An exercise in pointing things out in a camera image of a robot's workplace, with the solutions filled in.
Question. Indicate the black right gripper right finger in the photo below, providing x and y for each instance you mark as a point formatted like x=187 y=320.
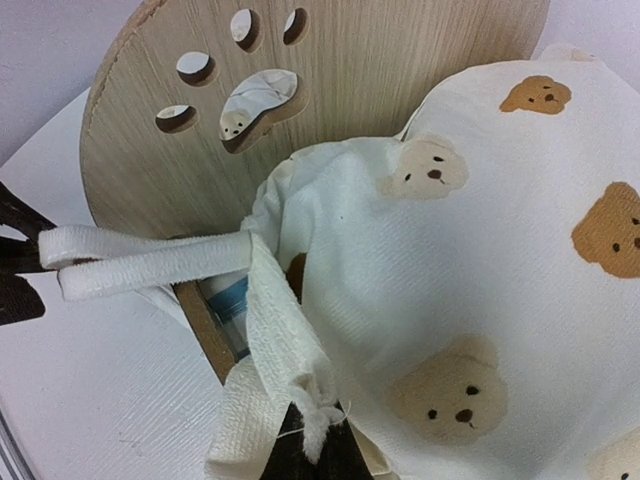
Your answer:
x=341 y=458

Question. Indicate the small bear print pillow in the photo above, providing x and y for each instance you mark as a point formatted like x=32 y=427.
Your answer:
x=262 y=91

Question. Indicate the wooden pet bed frame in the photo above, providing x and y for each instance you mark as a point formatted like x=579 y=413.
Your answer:
x=152 y=159

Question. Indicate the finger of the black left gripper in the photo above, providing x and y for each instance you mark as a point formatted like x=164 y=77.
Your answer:
x=21 y=256
x=19 y=301

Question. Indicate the bear print cushion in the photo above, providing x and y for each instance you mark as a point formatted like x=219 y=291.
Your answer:
x=467 y=291

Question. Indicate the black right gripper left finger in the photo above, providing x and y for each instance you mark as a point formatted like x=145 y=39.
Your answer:
x=287 y=460

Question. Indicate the blue white striped mattress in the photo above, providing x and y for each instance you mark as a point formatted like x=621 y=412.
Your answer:
x=226 y=297

